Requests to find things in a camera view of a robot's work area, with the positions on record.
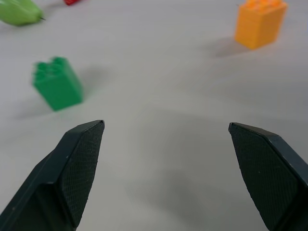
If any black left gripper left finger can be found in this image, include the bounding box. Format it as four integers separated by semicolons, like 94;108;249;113
0;119;105;231

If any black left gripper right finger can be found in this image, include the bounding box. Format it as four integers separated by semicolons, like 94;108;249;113
228;122;308;231

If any green toy brick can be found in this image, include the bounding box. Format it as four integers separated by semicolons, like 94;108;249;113
31;56;84;112

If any orange toy brick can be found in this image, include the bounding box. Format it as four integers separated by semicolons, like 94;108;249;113
234;0;289;51

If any light green plastic object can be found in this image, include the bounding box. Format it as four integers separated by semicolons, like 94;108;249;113
0;0;46;27

